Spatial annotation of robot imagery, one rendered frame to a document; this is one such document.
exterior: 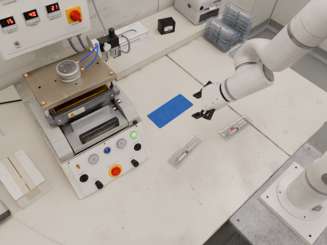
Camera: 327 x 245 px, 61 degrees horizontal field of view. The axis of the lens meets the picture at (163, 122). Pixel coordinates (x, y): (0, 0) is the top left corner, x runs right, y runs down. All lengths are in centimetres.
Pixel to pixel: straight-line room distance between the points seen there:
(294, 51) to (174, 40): 101
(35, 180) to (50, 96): 34
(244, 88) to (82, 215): 74
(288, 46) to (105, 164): 75
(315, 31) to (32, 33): 84
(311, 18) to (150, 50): 104
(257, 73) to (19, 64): 114
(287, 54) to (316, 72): 235
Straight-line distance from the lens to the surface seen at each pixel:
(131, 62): 152
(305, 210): 124
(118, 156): 112
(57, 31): 109
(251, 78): 92
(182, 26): 179
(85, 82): 100
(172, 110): 137
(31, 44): 108
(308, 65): 316
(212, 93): 102
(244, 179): 124
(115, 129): 104
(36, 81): 105
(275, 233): 120
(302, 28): 74
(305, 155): 142
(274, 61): 81
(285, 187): 125
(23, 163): 120
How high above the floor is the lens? 182
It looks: 54 degrees down
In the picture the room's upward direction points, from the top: 6 degrees clockwise
